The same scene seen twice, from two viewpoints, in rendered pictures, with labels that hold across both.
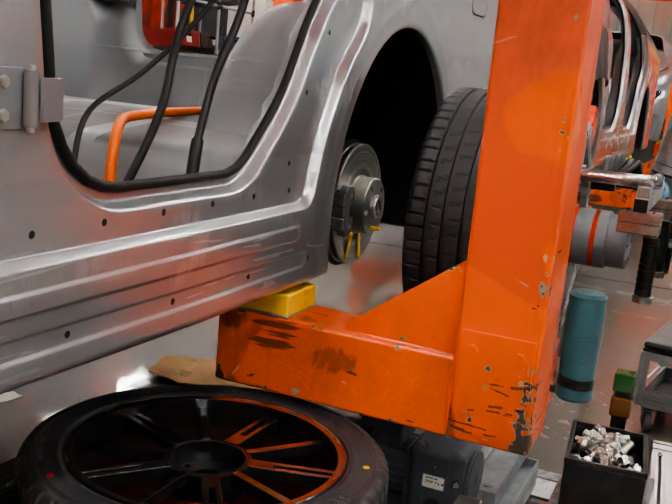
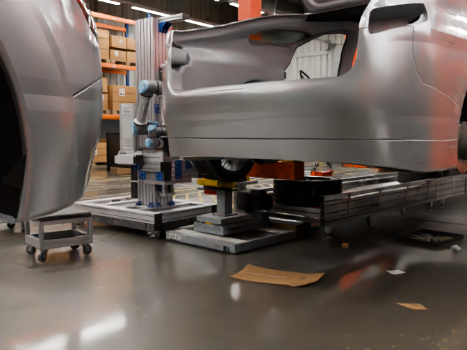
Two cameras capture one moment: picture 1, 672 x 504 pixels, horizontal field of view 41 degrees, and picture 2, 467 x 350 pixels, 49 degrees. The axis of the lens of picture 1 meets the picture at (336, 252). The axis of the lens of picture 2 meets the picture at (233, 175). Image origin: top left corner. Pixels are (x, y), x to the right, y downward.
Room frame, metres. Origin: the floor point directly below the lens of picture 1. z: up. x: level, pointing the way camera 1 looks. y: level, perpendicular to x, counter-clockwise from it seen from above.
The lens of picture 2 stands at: (6.46, 1.20, 0.93)
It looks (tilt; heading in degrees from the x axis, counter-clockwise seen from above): 5 degrees down; 200
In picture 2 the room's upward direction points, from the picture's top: straight up
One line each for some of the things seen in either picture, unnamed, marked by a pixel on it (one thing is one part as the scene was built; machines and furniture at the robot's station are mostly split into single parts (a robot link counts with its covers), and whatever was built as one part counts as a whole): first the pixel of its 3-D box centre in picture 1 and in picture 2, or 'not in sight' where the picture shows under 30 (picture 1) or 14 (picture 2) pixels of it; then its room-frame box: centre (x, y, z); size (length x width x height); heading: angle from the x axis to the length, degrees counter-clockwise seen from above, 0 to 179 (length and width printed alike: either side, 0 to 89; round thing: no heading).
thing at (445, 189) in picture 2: not in sight; (419, 188); (-0.92, 1.23, 0.19); 1.00 x 0.86 x 0.39; 157
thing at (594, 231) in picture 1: (585, 236); not in sight; (2.15, -0.60, 0.85); 0.21 x 0.14 x 0.14; 67
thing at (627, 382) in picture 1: (625, 381); not in sight; (1.69, -0.59, 0.64); 0.04 x 0.04 x 0.04; 67
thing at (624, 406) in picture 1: (621, 405); not in sight; (1.69, -0.59, 0.59); 0.04 x 0.04 x 0.04; 67
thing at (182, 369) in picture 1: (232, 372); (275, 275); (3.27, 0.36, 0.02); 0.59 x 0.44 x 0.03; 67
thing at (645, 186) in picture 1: (612, 167); not in sight; (2.04, -0.61, 1.03); 0.19 x 0.18 x 0.11; 67
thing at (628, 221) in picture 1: (639, 221); not in sight; (1.94, -0.66, 0.93); 0.09 x 0.05 x 0.05; 67
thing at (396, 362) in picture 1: (347, 316); (276, 160); (1.79, -0.04, 0.69); 0.52 x 0.17 x 0.35; 67
